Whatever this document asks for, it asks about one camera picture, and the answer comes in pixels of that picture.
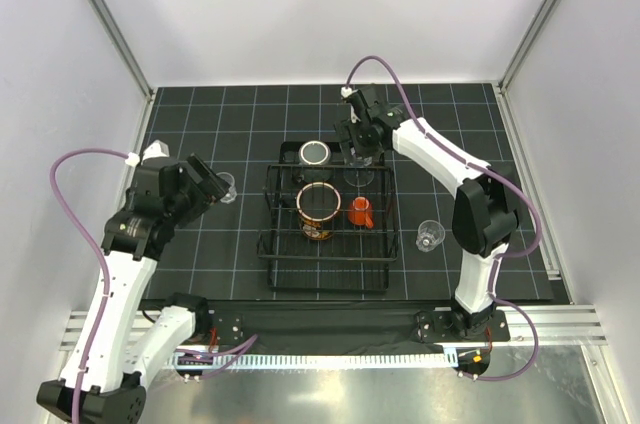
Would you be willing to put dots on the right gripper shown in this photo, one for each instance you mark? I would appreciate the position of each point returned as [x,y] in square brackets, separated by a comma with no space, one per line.
[346,135]

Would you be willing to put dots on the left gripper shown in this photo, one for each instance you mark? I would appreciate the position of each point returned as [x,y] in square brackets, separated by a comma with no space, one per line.
[203,188]

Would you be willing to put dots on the small clear plastic cup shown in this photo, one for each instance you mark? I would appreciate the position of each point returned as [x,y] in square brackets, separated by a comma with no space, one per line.
[231,191]

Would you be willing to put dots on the large clear plastic cup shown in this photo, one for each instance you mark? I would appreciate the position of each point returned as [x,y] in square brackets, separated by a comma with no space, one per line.
[358,173]

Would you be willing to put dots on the grey green mug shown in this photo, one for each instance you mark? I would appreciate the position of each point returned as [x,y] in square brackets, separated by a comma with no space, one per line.
[314,153]

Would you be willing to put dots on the black red skull mug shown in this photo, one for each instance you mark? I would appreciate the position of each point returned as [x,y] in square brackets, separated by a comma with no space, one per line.
[317,205]

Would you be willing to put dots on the small orange cup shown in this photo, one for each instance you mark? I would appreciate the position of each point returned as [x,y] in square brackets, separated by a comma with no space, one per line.
[360,212]

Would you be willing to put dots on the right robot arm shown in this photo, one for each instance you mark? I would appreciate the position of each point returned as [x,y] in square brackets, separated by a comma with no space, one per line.
[485,214]

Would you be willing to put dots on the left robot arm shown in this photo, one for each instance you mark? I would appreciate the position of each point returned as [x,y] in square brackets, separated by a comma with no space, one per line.
[106,378]

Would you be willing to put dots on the black grid mat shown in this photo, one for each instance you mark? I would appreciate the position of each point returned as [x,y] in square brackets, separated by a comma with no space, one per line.
[240,130]

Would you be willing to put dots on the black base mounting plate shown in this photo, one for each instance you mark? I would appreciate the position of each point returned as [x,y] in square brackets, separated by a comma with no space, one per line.
[348,328]

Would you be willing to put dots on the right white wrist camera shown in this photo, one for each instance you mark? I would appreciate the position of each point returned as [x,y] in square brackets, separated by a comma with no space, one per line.
[358,106]

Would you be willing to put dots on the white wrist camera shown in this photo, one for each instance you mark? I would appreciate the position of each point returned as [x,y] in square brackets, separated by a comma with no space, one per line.
[157,149]
[358,106]

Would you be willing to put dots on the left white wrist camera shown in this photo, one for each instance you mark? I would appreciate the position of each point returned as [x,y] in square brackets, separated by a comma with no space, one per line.
[157,149]

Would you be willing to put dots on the black wire dish rack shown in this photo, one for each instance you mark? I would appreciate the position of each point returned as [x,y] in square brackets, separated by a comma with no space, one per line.
[354,260]

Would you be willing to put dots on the white slotted cable duct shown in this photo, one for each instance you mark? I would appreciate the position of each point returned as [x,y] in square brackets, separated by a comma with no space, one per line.
[250,362]

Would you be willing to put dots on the left aluminium frame post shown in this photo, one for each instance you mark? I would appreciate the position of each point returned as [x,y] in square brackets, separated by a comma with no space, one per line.
[117,38]

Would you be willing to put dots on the aluminium frame post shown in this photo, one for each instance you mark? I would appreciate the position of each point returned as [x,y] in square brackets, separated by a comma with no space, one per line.
[117,38]
[535,28]

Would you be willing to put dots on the right aluminium frame post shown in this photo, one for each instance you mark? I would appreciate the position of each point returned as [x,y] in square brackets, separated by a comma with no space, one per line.
[535,28]

